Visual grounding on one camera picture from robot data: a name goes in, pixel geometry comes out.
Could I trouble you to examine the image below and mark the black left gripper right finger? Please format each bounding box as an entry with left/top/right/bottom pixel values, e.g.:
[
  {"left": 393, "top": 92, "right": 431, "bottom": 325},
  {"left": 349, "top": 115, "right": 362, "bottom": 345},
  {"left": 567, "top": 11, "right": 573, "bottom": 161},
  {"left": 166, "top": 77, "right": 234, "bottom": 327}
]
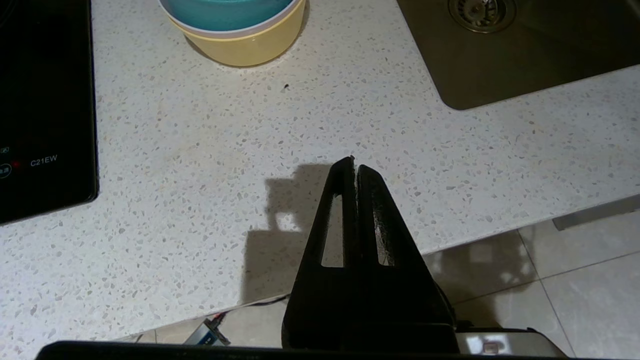
[{"left": 356, "top": 164, "right": 458, "bottom": 349}]

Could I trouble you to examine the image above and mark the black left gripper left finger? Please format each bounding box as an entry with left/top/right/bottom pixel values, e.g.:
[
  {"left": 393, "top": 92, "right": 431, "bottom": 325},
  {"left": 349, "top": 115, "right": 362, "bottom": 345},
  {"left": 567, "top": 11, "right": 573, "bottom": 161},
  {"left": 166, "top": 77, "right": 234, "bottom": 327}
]
[{"left": 282, "top": 156, "right": 363, "bottom": 348}]

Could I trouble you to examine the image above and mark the yellow plastic bowl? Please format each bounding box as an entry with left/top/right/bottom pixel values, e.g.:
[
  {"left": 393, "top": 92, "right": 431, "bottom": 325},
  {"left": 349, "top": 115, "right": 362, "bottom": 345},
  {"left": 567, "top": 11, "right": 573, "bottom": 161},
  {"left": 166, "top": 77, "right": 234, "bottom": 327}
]
[{"left": 172, "top": 0, "right": 307, "bottom": 68}]

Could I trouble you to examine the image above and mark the blue plastic bowl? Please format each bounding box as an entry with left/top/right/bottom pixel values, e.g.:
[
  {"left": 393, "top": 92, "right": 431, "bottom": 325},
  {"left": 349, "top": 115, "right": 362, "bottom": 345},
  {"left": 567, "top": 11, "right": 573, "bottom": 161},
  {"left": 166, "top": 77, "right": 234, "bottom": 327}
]
[{"left": 159, "top": 0, "right": 296, "bottom": 32}]

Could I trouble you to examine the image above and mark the stainless steel sink basin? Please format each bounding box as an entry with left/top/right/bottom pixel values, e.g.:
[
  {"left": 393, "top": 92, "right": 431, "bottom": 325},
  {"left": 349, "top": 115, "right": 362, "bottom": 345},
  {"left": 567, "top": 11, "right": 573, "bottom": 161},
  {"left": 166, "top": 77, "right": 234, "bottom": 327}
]
[{"left": 397, "top": 0, "right": 640, "bottom": 111}]

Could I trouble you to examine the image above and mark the grey device with black rim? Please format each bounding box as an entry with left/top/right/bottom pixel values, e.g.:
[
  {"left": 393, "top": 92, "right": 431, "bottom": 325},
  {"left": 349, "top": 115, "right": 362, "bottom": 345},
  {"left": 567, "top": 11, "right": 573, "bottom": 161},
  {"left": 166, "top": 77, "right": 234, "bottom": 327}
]
[{"left": 455, "top": 327, "right": 568, "bottom": 357}]

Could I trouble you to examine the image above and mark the small grey usb plug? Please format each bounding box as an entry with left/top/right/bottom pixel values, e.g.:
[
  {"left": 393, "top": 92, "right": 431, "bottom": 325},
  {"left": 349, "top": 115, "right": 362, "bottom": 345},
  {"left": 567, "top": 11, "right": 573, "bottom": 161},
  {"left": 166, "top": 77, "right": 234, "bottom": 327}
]
[{"left": 184, "top": 315, "right": 231, "bottom": 347}]

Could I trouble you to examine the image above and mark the round metal drain strainer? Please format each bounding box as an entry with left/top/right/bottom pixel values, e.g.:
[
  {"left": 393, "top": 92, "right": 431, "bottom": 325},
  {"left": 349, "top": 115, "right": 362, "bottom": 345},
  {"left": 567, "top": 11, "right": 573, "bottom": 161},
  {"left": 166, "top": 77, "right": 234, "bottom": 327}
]
[{"left": 447, "top": 0, "right": 517, "bottom": 34}]

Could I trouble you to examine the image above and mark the black glass cooktop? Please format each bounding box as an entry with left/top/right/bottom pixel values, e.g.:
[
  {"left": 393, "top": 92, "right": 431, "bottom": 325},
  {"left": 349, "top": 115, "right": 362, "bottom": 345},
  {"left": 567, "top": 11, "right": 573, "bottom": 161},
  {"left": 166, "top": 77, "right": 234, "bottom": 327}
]
[{"left": 0, "top": 0, "right": 99, "bottom": 225}]

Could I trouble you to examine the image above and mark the thin black power cable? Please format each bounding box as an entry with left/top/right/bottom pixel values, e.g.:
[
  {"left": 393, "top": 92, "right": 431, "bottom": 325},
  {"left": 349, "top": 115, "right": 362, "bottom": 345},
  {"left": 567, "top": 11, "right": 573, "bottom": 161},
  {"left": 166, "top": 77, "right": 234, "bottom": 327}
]
[{"left": 220, "top": 294, "right": 291, "bottom": 317}]

